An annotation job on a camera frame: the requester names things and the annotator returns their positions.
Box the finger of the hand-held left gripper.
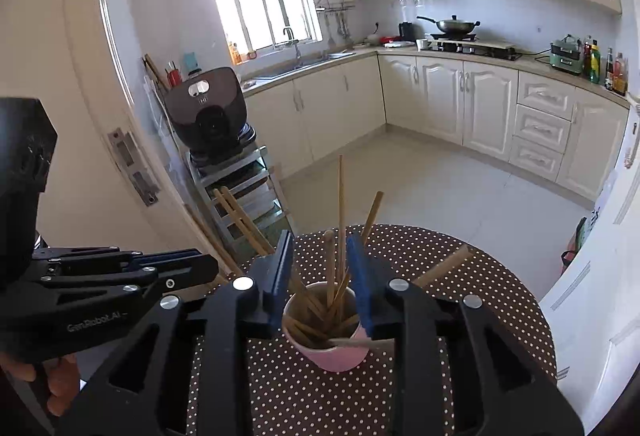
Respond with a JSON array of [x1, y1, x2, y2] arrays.
[[31, 246, 202, 274], [41, 254, 220, 301]]

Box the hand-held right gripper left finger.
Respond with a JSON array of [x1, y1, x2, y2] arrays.
[[55, 230, 295, 436]]

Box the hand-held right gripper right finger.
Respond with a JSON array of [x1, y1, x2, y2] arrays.
[[346, 235, 584, 436]]

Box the group of wooden chopsticks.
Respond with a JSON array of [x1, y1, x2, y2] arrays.
[[287, 155, 474, 350]]

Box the pink cup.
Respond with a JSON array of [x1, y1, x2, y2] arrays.
[[281, 281, 374, 373]]

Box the person's left hand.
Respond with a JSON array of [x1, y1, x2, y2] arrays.
[[0, 352, 82, 418]]

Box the long wooden strip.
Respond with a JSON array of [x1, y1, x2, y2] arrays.
[[182, 203, 244, 280]]

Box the wooden slat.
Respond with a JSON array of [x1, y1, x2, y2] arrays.
[[221, 186, 275, 253], [212, 189, 269, 257]]

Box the metal shelf rack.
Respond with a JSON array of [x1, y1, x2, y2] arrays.
[[187, 143, 292, 263]]

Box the metal door lock plate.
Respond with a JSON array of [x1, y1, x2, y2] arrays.
[[107, 128, 160, 207]]

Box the cream door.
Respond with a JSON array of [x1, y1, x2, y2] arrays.
[[59, 0, 223, 267]]

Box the brown electric cooker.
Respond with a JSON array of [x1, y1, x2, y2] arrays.
[[164, 66, 249, 157]]

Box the wooden cutting board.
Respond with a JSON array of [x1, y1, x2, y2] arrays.
[[142, 53, 171, 92]]

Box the cream lower kitchen cabinets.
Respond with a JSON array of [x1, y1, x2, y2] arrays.
[[242, 53, 632, 203]]

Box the steel kitchen sink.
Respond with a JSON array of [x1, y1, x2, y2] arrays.
[[255, 50, 357, 80]]

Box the green and red bag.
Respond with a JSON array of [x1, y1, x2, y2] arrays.
[[560, 216, 591, 275]]

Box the chrome faucet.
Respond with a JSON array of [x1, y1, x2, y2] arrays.
[[282, 26, 304, 67]]

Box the white refrigerator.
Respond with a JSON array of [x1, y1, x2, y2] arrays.
[[539, 90, 640, 433]]

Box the gas stove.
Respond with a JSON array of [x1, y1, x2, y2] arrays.
[[429, 33, 524, 62]]

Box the steel wok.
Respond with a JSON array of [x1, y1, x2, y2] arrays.
[[416, 14, 481, 36]]

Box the green toaster appliance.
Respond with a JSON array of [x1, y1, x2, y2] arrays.
[[549, 34, 584, 76]]

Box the green bottle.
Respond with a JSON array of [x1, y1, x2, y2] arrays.
[[587, 40, 601, 84]]

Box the amber sauce bottle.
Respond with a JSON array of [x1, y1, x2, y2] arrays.
[[614, 53, 629, 97]]

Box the wall utensil rack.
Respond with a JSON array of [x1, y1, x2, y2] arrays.
[[315, 0, 357, 42]]

